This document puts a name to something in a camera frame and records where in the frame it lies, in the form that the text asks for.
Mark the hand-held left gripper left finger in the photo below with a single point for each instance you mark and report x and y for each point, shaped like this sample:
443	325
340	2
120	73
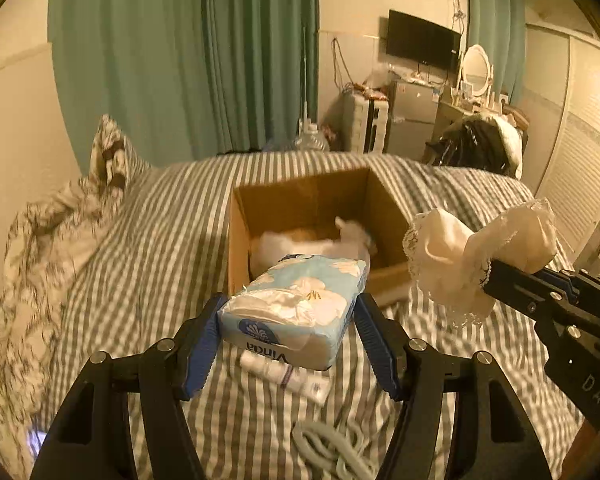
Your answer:
203	347

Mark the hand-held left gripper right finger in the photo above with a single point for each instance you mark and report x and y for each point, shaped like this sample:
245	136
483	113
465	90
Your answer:
375	347

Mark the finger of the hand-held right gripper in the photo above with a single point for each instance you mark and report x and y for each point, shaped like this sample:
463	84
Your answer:
535	275
510	290

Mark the cream lace scrunchie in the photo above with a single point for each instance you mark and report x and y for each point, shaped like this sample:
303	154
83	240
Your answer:
450	255

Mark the blue floral tissue pack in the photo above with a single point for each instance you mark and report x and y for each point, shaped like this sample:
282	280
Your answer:
300	305

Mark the cardboard box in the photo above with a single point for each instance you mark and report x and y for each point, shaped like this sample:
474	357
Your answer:
375	210

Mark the grey striped bed sheet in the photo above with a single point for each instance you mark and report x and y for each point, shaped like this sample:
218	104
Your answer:
170	270

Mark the white cosmetic tube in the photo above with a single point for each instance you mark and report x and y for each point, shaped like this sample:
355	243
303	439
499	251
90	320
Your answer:
290	374

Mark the white fluffy plush toy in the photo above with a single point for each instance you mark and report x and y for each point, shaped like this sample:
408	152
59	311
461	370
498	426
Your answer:
325	245

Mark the white louvred wardrobe door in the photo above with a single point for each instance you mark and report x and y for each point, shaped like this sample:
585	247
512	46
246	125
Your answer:
575	150

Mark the pile of dark clothes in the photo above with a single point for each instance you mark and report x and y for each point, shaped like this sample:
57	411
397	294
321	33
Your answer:
472	147

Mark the wooden dressing table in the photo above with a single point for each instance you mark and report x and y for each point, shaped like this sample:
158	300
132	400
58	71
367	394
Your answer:
450	112

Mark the floral patterned quilt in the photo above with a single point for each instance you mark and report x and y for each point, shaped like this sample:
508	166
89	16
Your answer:
35	270

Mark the silver mini fridge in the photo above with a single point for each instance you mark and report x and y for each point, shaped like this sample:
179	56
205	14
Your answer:
411	117

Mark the white oval vanity mirror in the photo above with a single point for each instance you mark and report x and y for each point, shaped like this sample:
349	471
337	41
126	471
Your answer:
476	67

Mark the clear plastic water bottle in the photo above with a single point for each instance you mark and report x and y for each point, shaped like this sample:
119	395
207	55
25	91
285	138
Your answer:
311	141

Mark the narrow green curtain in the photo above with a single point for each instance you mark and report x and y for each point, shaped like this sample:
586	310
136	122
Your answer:
492	30

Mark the wide green curtain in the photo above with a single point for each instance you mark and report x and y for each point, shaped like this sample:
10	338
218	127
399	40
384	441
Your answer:
180	55

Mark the black wall television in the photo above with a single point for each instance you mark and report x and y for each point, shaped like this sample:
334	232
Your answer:
422	40

